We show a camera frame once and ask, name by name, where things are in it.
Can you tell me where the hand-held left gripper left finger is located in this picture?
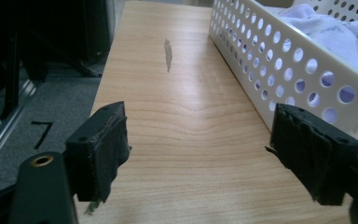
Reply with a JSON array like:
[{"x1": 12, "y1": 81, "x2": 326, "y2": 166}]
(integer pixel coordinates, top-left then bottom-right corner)
[{"x1": 64, "y1": 101, "x2": 132, "y2": 216}]

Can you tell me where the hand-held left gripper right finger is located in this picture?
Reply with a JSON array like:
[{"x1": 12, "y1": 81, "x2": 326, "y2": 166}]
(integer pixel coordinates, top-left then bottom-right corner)
[{"x1": 265, "y1": 103, "x2": 358, "y2": 206}]

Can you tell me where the white perforated plastic basket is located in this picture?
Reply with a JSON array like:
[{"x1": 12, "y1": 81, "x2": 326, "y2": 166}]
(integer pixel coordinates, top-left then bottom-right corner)
[{"x1": 208, "y1": 0, "x2": 358, "y2": 162}]

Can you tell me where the light purple cloth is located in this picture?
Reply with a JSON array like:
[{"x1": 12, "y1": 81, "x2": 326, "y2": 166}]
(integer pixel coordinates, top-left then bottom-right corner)
[{"x1": 265, "y1": 3, "x2": 358, "y2": 80}]

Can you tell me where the black metal stand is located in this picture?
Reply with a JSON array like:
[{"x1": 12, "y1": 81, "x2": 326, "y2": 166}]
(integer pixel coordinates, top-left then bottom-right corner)
[{"x1": 0, "y1": 0, "x2": 117, "y2": 121}]

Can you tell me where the aluminium floor rail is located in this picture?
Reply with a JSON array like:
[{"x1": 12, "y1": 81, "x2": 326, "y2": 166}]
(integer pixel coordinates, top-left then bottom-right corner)
[{"x1": 0, "y1": 78, "x2": 37, "y2": 178}]

